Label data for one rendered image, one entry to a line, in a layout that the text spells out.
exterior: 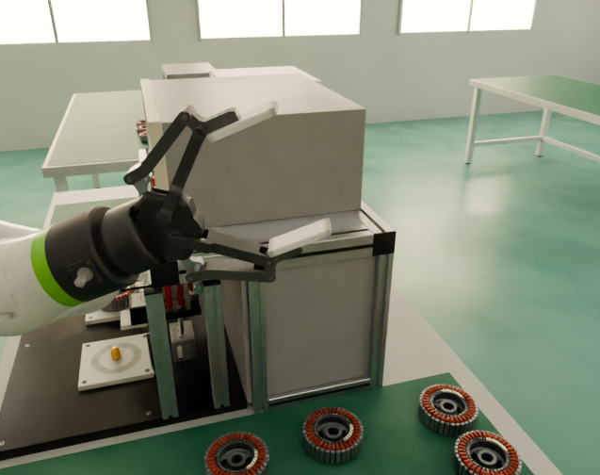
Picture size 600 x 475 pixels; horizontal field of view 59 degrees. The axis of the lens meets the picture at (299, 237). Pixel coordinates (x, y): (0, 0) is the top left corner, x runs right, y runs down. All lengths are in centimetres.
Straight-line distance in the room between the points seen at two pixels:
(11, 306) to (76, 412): 57
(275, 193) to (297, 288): 18
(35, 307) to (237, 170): 47
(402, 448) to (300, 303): 33
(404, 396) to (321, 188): 47
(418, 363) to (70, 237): 88
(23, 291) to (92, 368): 65
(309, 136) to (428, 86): 576
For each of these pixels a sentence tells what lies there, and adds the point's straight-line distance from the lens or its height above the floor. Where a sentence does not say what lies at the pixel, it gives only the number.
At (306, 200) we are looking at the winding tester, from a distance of 102.
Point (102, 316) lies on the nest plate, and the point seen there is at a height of 78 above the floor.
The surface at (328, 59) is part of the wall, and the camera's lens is 614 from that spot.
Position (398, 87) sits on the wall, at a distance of 654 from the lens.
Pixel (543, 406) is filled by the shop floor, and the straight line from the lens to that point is 243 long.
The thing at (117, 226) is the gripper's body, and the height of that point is 131.
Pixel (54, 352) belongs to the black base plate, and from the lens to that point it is 135.
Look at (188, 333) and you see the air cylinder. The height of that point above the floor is 82.
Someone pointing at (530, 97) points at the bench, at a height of 74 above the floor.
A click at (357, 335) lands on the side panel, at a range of 110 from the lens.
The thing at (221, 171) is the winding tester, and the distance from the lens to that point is 96.
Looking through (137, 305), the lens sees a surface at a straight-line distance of 116.
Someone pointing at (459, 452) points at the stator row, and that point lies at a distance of 104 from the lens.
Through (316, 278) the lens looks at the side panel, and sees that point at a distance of 99.
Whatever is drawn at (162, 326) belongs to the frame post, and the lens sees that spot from 98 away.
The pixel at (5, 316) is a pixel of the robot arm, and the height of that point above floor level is 121.
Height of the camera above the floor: 153
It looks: 26 degrees down
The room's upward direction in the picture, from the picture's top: straight up
